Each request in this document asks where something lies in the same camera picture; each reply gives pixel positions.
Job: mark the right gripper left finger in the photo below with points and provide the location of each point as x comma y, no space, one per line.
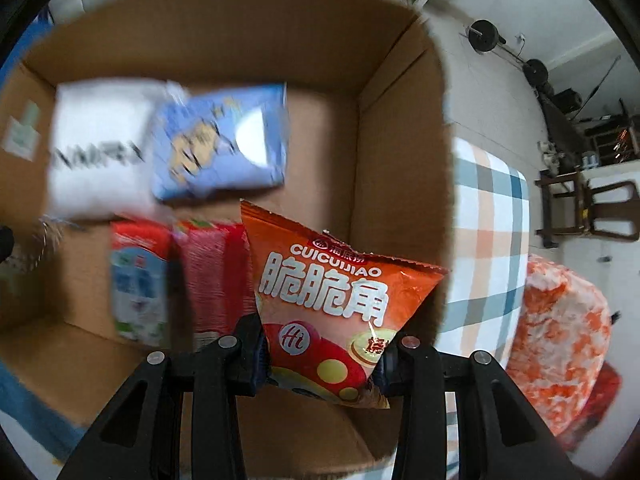
137,434

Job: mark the milk carton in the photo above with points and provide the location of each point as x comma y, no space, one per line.
140,252

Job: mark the red snack packet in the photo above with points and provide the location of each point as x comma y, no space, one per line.
217,271

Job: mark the orange panda snack bag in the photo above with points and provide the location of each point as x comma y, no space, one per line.
329,312

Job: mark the blue white rope ball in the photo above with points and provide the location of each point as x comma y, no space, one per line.
40,244

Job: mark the white ONMAX pouch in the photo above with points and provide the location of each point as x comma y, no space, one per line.
101,148

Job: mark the blue tissue pack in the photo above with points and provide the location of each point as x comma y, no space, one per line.
226,140

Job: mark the blue striped bed cover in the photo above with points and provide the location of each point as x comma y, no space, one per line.
50,429

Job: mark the orange floral blanket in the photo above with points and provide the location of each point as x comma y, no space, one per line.
558,353

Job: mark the plaid bed sheet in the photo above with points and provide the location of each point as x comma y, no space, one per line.
457,206

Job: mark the brown wooden chair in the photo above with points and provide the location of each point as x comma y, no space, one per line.
587,210

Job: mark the cardboard box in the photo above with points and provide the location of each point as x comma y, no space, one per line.
225,214

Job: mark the floor barbell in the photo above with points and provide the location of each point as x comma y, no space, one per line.
483,37

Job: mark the blue foam mat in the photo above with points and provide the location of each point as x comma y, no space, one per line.
36,30

